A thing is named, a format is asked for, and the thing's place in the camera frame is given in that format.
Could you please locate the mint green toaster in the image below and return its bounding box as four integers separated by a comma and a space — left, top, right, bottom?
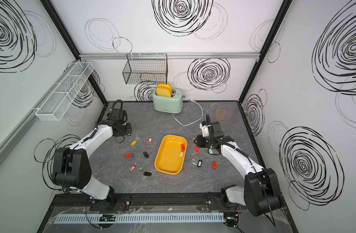
153, 89, 183, 114

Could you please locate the aluminium wall rail back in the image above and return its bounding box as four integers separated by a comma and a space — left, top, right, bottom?
79, 52, 260, 60

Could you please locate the black wire wall basket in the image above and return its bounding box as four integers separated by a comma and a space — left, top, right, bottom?
122, 53, 168, 84

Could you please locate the white mesh wall shelf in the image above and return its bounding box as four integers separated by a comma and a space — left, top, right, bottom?
35, 61, 94, 121

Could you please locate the black corner frame post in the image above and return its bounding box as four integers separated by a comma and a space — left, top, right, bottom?
40, 0, 107, 105
239, 0, 292, 104

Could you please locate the white toaster power cable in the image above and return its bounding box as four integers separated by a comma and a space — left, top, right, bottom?
172, 98, 204, 127

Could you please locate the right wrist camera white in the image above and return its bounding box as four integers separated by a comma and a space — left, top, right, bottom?
199, 122, 210, 137

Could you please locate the black corner frame post left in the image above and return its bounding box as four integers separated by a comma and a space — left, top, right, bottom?
40, 0, 107, 105

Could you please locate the black corner frame post right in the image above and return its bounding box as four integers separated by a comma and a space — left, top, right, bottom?
239, 0, 292, 104

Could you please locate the yellow plastic storage box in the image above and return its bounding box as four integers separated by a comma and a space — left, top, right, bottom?
154, 135, 188, 175

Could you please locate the aluminium wall rail left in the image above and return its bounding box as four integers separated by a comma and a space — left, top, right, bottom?
0, 59, 79, 167

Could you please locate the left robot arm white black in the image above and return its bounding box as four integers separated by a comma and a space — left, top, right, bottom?
51, 108, 132, 210

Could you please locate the yellow toast slice front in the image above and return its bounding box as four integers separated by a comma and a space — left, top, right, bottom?
156, 86, 173, 98

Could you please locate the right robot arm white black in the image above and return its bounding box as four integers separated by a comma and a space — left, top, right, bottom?
194, 121, 283, 216

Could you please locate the orange toast slice back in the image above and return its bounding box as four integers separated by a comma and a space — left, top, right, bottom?
158, 82, 172, 88

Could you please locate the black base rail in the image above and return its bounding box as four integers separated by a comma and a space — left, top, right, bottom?
51, 191, 286, 212

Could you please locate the aluminium wall rail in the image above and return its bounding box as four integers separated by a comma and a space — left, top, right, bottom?
79, 52, 260, 60
0, 59, 79, 167

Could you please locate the white slotted cable duct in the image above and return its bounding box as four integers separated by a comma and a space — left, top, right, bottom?
53, 213, 225, 225

